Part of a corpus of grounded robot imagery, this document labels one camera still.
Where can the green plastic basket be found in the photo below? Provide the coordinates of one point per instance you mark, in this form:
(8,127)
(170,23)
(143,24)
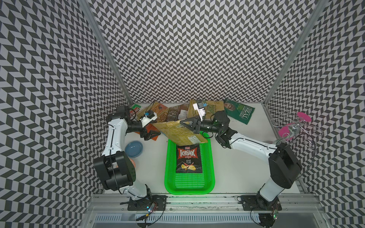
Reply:
(190,183)

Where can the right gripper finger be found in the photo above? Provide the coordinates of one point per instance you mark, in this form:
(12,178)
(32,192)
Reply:
(196,129)
(189,122)

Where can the brown dark snack bag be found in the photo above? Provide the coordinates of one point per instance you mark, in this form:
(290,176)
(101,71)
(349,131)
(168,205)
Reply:
(178,112)

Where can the black Krax chips bag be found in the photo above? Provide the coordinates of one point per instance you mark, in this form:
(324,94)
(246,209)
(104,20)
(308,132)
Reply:
(188,159)

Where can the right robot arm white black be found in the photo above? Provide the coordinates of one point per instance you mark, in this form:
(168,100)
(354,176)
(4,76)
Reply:
(284,165)

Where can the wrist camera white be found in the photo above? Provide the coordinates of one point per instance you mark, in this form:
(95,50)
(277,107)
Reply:
(148,117)
(200,108)

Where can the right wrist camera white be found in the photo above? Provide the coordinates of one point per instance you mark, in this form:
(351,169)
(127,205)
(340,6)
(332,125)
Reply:
(200,108)

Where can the orange Chips bag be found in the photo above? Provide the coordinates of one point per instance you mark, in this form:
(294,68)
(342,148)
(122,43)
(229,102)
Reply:
(160,109)

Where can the green Real chips bag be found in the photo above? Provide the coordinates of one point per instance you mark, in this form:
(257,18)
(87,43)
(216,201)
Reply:
(238,111)

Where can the aluminium front rail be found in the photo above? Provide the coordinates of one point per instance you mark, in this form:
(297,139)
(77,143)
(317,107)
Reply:
(216,203)

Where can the yellow blue Chips bag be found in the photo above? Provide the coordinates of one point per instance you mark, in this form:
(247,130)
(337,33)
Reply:
(179,134)

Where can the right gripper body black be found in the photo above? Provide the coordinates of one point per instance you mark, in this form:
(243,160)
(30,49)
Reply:
(206,125)

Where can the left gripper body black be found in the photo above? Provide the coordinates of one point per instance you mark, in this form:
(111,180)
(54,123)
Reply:
(136,126)

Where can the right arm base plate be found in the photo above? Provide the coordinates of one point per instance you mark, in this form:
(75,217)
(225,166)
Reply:
(258,203)

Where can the green red Chuba bag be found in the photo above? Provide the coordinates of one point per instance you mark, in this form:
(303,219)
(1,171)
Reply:
(134,109)

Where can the yellow green Chips bag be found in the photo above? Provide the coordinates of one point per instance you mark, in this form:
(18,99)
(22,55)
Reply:
(210,108)

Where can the blue bowl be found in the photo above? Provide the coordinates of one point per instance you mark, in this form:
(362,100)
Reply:
(134,149)

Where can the chrome pink cup stand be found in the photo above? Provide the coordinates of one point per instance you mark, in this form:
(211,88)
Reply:
(299,126)

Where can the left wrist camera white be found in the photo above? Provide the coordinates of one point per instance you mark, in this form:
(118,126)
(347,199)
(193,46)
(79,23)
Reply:
(148,117)

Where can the red orange snack bag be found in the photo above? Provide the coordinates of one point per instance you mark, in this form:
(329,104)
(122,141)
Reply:
(148,128)

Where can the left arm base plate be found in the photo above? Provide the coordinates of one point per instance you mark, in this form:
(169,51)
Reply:
(143,204)

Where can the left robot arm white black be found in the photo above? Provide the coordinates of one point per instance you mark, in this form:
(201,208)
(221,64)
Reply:
(114,168)

